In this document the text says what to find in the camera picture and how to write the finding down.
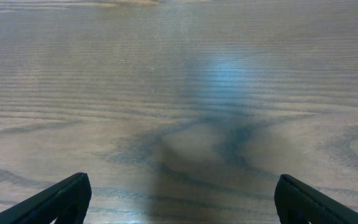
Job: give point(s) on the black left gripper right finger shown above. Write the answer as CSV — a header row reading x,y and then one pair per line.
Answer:
x,y
298,203

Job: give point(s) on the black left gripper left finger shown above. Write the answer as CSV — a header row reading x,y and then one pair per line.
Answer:
x,y
66,202

